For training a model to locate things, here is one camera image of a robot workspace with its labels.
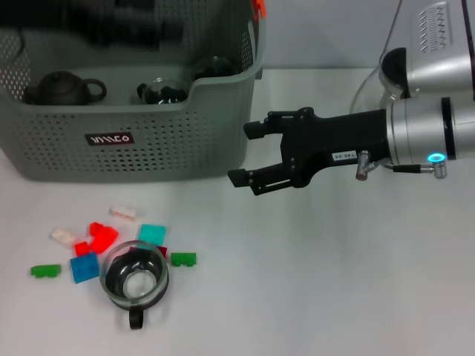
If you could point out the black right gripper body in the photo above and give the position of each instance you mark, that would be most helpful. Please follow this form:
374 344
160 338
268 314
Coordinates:
334 141

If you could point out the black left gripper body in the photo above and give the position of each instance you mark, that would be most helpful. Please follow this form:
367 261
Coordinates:
130 26

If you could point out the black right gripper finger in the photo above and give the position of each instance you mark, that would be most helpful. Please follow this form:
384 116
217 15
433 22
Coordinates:
289 118
274 180

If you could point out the glass teacup with black base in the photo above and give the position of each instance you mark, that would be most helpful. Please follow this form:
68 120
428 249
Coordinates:
133 289
163 92
215 68

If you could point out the grey-green perforated storage bin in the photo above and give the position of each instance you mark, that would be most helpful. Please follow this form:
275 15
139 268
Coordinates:
148 148

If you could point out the dark clay teapot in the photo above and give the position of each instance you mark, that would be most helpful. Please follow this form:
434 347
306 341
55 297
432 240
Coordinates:
59 89

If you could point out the green building brick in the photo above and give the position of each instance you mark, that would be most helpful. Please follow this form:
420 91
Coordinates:
183 259
44 271

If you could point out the teal building brick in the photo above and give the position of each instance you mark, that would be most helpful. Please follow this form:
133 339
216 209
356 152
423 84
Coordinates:
153 234

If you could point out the dark red brick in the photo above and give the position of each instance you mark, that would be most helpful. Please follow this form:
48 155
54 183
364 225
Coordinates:
162 252

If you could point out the white building brick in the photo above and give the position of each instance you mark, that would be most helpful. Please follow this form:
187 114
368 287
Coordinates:
123 214
65 236

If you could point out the large bright red brick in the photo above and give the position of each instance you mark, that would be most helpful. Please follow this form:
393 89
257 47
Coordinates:
104 237

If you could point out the small red brick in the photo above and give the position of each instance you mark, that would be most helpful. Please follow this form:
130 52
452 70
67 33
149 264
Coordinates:
81 248

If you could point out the blue building brick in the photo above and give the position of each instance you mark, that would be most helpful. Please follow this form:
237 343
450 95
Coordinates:
85 270

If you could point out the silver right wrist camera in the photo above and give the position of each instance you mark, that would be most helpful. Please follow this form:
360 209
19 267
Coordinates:
438 48

